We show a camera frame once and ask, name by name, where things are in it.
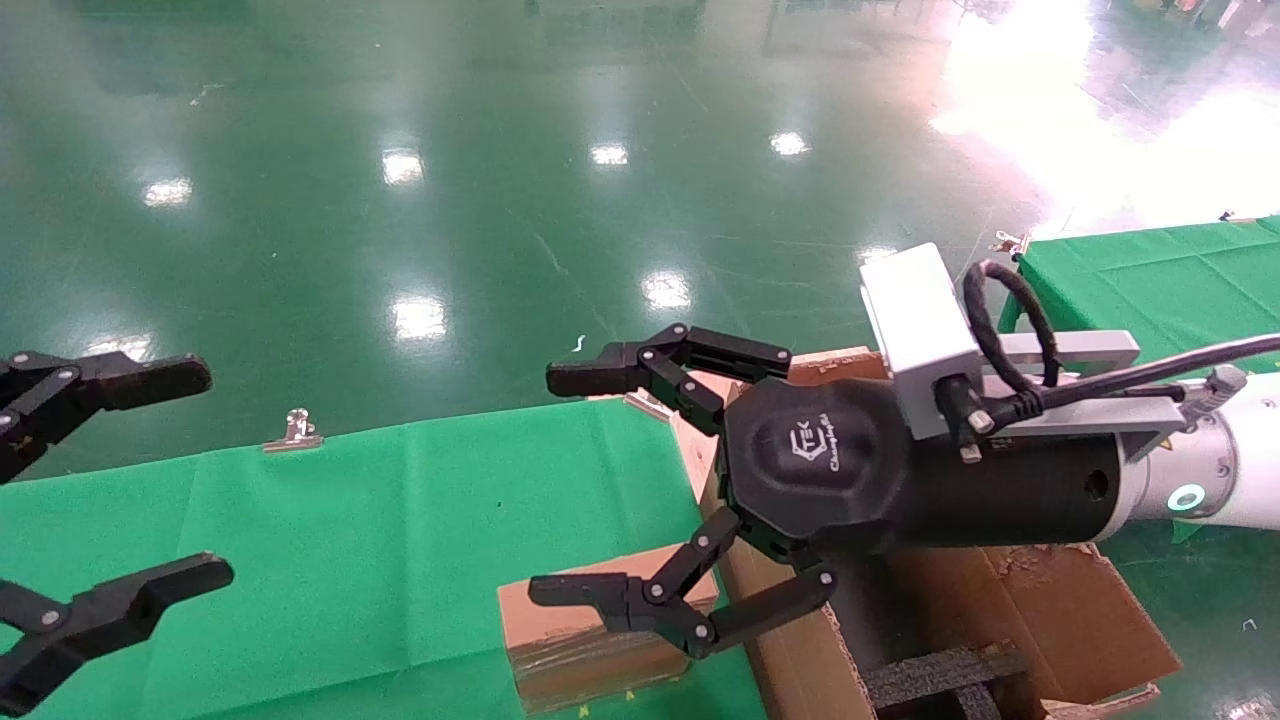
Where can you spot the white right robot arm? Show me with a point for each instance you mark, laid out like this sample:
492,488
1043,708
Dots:
1250,450

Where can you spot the large open cardboard carton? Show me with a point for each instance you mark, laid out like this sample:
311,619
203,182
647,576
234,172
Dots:
800,660

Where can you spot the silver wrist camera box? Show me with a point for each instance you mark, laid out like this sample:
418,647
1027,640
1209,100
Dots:
920,330

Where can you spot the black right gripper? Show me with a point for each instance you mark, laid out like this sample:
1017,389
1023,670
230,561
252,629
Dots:
820,470

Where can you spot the black foam insert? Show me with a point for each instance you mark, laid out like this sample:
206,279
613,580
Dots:
940,675

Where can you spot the small brown cardboard box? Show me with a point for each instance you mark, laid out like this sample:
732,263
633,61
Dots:
560,650

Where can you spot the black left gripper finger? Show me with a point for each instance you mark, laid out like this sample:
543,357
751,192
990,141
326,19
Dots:
150,592
150,378

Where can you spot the silver metal binder clip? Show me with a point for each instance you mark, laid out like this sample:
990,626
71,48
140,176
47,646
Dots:
297,432
1012,243
1236,216

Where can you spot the green tablecloth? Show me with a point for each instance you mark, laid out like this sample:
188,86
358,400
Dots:
350,550
1150,280

